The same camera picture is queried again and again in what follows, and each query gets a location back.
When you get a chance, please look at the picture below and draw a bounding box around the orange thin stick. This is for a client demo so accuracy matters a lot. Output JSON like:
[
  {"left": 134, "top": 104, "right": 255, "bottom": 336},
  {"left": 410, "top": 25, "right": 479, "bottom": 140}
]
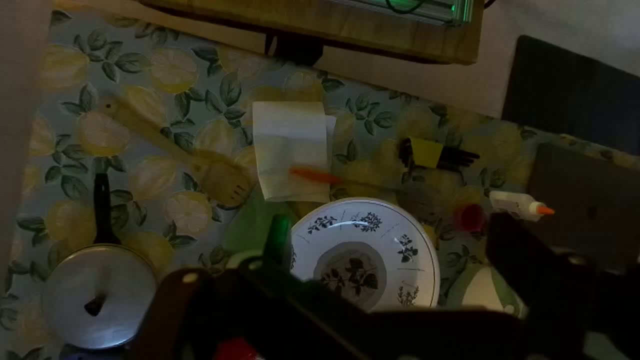
[{"left": 287, "top": 163, "right": 401, "bottom": 195}]

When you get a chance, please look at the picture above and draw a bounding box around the green marker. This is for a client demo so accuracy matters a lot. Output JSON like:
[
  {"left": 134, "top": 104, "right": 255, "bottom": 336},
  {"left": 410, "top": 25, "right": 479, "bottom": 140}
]
[{"left": 261, "top": 211, "right": 296, "bottom": 267}]

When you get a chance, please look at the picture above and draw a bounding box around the yellow black binder clip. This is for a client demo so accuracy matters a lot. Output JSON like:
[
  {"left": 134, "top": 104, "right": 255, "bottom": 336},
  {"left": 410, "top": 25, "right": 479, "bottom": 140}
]
[{"left": 396, "top": 136, "right": 481, "bottom": 171}]

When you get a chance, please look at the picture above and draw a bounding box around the white floral ceramic bowl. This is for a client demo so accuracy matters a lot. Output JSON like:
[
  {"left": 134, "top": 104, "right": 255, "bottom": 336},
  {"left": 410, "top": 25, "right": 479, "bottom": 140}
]
[{"left": 287, "top": 195, "right": 441, "bottom": 311}]

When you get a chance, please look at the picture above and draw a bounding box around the silver pot lid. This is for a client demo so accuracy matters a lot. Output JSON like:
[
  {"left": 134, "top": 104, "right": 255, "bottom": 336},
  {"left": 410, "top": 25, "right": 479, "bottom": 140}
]
[{"left": 40, "top": 244, "right": 160, "bottom": 351}]

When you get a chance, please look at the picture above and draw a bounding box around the wooden slotted spatula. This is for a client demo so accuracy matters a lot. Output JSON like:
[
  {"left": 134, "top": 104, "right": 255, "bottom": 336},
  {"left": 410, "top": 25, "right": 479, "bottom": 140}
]
[{"left": 101, "top": 97, "right": 255, "bottom": 209}]

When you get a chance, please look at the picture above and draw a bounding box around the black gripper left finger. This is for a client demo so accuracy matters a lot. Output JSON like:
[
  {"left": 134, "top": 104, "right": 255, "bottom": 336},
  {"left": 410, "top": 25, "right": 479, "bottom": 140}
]
[{"left": 129, "top": 264, "right": 401, "bottom": 360}]

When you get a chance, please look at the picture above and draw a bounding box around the dark chair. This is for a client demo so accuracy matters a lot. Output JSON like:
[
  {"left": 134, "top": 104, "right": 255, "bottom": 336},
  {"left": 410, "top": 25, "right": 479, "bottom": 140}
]
[{"left": 500, "top": 34, "right": 640, "bottom": 157}]

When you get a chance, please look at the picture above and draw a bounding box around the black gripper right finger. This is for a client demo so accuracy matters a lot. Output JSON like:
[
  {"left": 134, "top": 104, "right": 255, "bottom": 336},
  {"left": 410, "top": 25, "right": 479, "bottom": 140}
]
[{"left": 483, "top": 209, "right": 640, "bottom": 360}]

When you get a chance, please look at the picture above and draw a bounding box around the small pot with black handle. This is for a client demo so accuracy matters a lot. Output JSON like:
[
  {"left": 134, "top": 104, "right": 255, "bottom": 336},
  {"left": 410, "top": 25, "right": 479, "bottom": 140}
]
[{"left": 40, "top": 171, "right": 161, "bottom": 355}]

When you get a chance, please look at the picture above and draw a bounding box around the lemon print tablecloth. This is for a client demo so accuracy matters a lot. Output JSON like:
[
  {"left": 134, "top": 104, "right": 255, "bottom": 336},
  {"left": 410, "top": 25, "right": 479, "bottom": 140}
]
[{"left": 0, "top": 8, "right": 640, "bottom": 360}]

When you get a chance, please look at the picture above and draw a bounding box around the white paper napkin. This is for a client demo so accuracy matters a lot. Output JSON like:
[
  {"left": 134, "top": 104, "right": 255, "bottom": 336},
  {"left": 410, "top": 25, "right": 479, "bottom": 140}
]
[{"left": 250, "top": 97, "right": 338, "bottom": 204}]

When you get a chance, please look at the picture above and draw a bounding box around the pale green plate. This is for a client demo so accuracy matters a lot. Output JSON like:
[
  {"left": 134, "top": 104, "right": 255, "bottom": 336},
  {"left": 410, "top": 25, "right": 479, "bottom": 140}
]
[{"left": 221, "top": 192, "right": 296, "bottom": 258}]

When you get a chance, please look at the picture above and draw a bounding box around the glue bottle with orange tip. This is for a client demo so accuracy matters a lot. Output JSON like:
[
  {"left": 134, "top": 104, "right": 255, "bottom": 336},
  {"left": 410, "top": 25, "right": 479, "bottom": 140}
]
[{"left": 488, "top": 188, "right": 556, "bottom": 222}]

